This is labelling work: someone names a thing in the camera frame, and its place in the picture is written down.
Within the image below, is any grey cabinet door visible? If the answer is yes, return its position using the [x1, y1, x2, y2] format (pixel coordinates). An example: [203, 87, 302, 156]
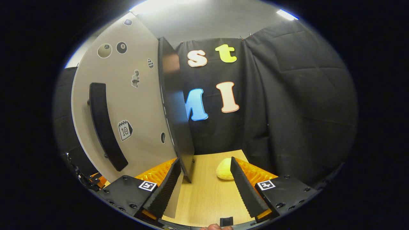
[71, 13, 185, 219]

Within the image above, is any black backdrop cloth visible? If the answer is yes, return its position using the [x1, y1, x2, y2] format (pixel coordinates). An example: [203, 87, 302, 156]
[53, 21, 359, 189]

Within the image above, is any yellow rounded object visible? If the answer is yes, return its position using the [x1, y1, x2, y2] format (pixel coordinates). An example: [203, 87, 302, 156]
[216, 157, 235, 180]

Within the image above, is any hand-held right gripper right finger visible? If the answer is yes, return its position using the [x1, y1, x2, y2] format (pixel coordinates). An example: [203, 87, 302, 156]
[230, 157, 320, 223]

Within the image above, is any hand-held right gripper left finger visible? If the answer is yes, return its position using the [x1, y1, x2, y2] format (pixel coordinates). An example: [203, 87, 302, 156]
[96, 157, 182, 221]

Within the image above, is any small ceiling light panel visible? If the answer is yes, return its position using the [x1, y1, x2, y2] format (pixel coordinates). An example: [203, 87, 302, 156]
[276, 9, 300, 21]

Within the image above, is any black cabinet door handle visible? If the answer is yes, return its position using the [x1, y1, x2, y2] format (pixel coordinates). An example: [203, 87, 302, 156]
[88, 82, 129, 172]

